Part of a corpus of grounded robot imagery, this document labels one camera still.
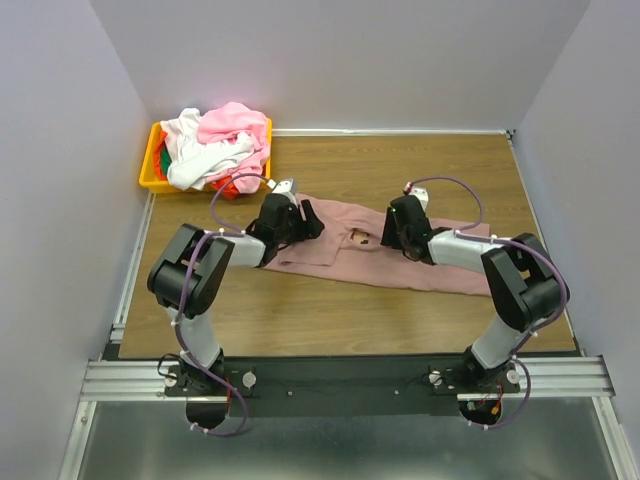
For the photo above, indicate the light pink t-shirt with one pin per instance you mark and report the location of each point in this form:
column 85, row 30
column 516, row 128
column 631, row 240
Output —
column 226, row 123

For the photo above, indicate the green t-shirt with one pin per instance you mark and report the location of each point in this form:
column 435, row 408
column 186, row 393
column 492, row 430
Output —
column 161, row 161

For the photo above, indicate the yellow plastic bin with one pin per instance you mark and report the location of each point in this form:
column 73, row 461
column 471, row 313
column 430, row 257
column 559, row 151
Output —
column 157, row 185

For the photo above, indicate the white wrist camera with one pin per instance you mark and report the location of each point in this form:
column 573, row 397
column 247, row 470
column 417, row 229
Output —
column 419, row 193
column 286, row 187

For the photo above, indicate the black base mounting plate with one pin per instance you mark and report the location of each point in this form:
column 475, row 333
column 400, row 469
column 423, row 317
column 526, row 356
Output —
column 334, row 386

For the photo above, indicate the white t-shirt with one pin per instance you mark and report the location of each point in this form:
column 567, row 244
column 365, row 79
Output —
column 194, row 162

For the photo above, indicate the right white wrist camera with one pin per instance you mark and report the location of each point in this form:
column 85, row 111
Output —
column 419, row 193

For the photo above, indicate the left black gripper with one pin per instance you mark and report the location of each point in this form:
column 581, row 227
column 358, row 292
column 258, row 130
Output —
column 300, row 220

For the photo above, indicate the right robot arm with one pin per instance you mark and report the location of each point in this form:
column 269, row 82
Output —
column 527, row 289

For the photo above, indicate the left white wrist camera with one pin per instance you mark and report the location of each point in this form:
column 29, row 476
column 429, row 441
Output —
column 286, row 187

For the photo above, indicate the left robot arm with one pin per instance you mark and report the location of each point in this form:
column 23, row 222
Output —
column 186, row 279

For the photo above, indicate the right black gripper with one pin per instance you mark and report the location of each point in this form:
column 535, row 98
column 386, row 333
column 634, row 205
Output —
column 393, row 226

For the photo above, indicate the dusty pink mario t-shirt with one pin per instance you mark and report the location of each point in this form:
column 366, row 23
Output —
column 350, row 250

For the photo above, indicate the orange red t-shirt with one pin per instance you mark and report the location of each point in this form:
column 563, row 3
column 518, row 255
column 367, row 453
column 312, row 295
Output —
column 226, row 188

